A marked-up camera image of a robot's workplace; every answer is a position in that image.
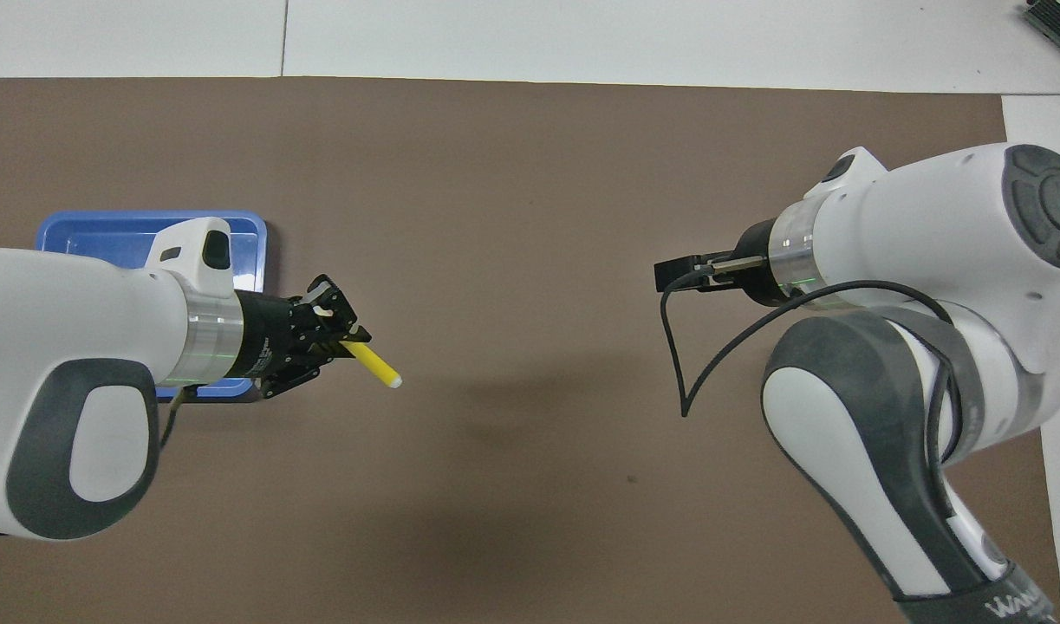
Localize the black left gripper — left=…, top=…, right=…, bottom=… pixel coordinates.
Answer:
left=235, top=275, right=373, bottom=400

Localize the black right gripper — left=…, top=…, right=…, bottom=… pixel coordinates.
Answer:
left=655, top=218, right=780, bottom=306

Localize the yellow marker pen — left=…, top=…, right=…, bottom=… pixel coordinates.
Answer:
left=339, top=341, right=403, bottom=389

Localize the blue plastic tray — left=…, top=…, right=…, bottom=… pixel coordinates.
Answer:
left=36, top=211, right=269, bottom=401

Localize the brown table mat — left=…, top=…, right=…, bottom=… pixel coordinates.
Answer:
left=0, top=76, right=1060, bottom=624

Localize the striped grey device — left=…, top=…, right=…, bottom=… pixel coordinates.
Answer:
left=1022, top=0, right=1060, bottom=68

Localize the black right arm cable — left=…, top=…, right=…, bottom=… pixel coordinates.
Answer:
left=660, top=264, right=964, bottom=469

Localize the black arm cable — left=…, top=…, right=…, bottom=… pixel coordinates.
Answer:
left=157, top=386, right=199, bottom=452
left=660, top=264, right=964, bottom=469

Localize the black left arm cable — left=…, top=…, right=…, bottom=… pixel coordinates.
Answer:
left=157, top=386, right=199, bottom=452

